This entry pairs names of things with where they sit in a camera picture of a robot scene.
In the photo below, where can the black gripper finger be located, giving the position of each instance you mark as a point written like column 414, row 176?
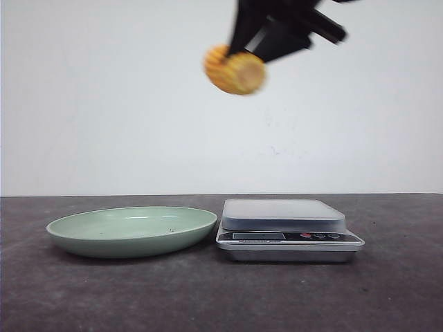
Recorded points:
column 251, row 23
column 274, row 42

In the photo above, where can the silver kitchen scale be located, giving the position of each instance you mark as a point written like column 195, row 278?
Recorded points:
column 299, row 230

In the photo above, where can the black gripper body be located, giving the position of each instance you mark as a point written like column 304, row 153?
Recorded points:
column 302, row 18

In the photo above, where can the yellow corn cob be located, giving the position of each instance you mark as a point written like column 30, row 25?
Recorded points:
column 241, row 73

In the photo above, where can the light green plate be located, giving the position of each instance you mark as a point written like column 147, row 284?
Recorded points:
column 131, row 232

